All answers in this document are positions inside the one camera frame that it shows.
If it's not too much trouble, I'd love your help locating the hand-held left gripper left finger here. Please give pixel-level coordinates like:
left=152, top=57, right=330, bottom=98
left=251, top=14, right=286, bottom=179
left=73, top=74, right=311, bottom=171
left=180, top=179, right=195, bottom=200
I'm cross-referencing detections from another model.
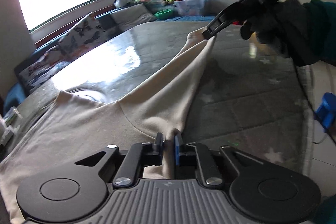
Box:
left=75, top=132, right=164, bottom=188

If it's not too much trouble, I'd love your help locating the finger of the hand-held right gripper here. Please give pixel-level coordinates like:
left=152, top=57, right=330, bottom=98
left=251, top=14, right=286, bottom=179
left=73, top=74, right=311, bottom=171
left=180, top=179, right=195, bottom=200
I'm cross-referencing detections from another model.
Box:
left=202, top=0, right=254, bottom=40

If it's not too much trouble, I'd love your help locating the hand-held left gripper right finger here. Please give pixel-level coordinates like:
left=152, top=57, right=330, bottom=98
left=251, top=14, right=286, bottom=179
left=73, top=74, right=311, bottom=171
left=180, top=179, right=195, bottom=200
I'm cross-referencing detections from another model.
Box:
left=173, top=133, right=263, bottom=186

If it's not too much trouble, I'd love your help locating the cream sweatshirt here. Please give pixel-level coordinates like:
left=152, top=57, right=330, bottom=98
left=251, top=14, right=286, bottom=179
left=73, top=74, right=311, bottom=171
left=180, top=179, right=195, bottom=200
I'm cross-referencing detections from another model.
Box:
left=0, top=28, right=218, bottom=224

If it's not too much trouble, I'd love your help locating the person's right forearm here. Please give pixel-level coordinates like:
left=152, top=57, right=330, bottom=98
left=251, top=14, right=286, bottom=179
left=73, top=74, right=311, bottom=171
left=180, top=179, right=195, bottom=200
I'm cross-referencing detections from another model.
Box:
left=302, top=0, right=336, bottom=67

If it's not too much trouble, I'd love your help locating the person's right hand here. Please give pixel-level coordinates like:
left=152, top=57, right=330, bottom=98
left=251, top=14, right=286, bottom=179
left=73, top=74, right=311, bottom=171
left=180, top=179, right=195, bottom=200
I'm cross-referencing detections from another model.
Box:
left=240, top=0, right=328, bottom=67

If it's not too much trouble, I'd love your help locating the clear plastic storage box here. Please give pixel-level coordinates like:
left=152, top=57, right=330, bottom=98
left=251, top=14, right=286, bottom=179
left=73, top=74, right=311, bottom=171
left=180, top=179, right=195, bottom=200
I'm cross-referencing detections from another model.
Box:
left=175, top=0, right=210, bottom=17

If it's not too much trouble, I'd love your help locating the green plastic basin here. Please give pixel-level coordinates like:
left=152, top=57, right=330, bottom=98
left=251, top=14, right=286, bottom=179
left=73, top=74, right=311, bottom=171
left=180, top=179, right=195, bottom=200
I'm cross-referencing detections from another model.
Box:
left=154, top=9, right=174, bottom=19

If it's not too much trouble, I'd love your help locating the grey pillow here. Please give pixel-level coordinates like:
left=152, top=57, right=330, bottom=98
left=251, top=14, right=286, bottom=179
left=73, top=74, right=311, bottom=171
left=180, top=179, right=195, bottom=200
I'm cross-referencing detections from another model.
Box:
left=110, top=4, right=155, bottom=30

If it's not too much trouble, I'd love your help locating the square butterfly print pillow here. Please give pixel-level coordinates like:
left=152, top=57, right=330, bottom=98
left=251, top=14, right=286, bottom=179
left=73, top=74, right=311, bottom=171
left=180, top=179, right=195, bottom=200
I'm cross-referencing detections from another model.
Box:
left=56, top=13, right=108, bottom=56

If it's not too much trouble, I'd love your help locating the blue plastic object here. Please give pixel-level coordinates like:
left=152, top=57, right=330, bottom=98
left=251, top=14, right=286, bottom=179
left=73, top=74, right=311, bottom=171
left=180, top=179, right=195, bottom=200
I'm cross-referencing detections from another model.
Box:
left=316, top=93, right=336, bottom=135

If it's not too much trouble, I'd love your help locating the wide butterfly print pillow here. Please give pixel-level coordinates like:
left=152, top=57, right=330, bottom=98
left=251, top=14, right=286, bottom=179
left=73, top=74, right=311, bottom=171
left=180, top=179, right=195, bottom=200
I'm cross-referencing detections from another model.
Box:
left=20, top=46, right=71, bottom=94

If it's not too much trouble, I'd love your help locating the clear container with green contents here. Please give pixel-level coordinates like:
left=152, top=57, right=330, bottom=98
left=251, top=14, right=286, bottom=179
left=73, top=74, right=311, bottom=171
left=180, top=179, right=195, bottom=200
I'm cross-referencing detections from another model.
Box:
left=4, top=106, right=21, bottom=125

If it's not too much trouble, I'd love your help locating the white box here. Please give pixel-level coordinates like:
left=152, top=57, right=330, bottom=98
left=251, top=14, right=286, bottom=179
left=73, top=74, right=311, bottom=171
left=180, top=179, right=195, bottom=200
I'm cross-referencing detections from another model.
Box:
left=0, top=122, right=13, bottom=144

